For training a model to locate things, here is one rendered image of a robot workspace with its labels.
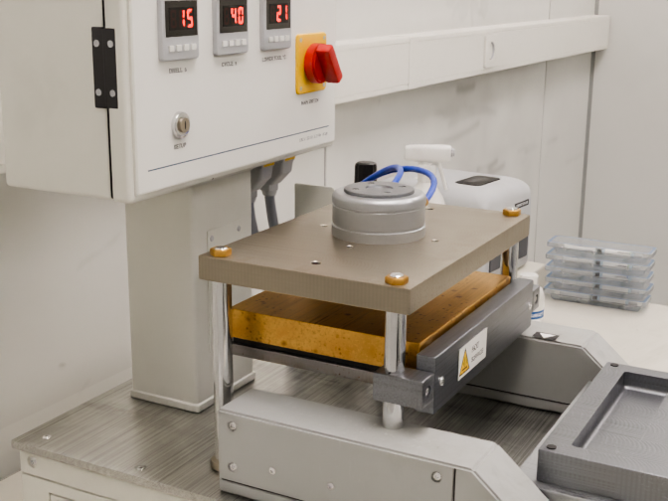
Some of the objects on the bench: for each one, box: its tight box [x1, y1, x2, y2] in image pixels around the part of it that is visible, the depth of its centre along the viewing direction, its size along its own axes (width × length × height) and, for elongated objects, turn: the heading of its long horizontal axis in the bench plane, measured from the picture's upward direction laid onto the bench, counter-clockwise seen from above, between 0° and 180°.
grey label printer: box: [383, 168, 531, 274], centre depth 192 cm, size 25×20×17 cm
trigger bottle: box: [405, 144, 455, 205], centre depth 178 cm, size 9×8×25 cm
